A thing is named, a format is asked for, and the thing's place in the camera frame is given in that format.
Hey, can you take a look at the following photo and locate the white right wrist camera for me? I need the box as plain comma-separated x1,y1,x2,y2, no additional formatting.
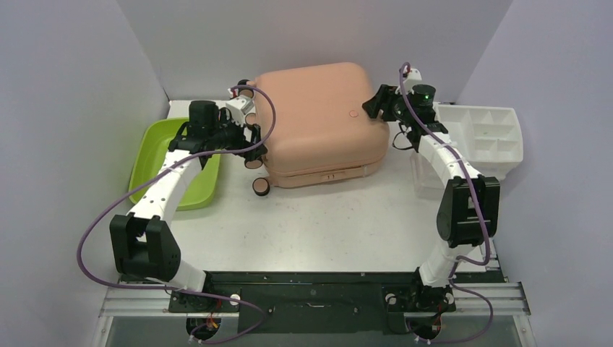
401,67,423,90

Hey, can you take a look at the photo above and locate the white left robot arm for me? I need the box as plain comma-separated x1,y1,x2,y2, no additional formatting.
109,96,264,311

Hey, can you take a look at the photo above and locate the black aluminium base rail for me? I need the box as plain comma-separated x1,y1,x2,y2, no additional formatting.
99,270,530,347

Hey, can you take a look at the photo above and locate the green plastic tray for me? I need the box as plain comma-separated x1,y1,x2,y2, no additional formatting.
128,117,222,211

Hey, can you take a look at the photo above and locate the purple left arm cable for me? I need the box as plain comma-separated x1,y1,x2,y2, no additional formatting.
76,85,278,346

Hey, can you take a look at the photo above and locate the pink hard-shell suitcase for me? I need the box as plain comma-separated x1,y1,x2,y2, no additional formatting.
245,62,390,196

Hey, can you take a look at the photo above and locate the white plastic drawer organizer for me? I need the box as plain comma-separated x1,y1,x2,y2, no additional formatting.
411,103,523,201

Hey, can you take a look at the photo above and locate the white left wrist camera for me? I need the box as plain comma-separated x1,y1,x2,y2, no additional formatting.
225,95,254,119

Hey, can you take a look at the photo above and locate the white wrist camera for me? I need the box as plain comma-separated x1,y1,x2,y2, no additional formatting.
401,67,423,90
225,95,254,119

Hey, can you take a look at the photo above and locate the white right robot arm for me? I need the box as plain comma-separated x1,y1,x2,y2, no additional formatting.
362,84,500,310

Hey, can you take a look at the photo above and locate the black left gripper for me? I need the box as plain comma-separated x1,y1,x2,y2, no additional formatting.
208,110,266,161

